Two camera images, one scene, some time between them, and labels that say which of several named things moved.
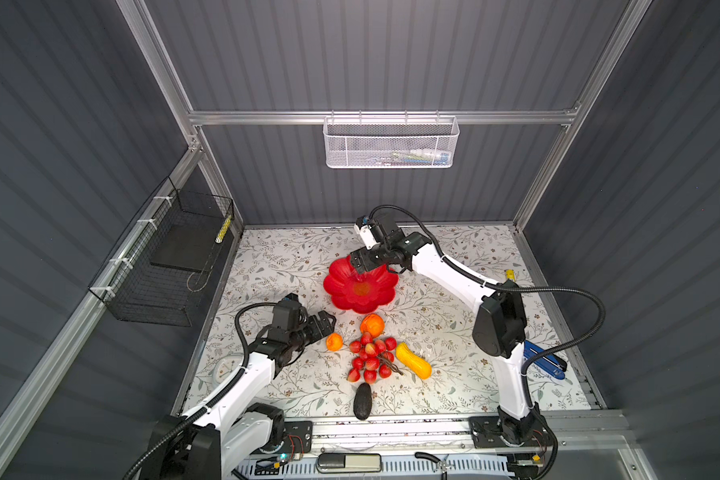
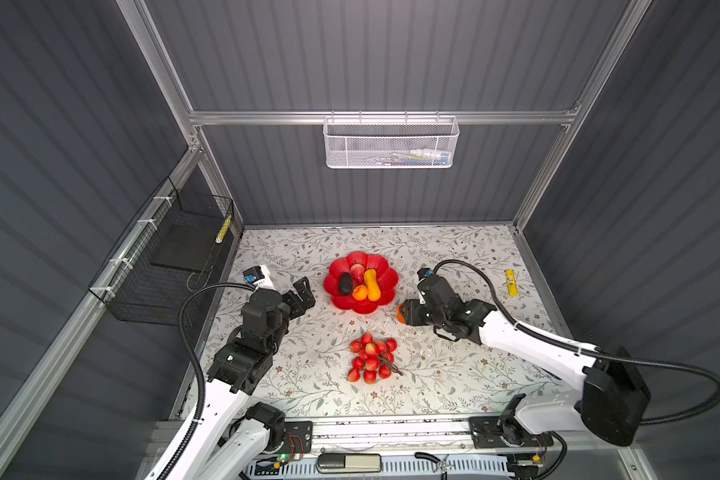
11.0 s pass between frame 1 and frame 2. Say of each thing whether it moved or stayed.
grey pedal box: stayed
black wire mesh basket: stayed
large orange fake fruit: moved
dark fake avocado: moved
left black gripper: moved
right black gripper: moved
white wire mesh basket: stayed
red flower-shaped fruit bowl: stayed
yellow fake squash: moved
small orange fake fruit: moved
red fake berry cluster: stayed
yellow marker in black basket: stayed
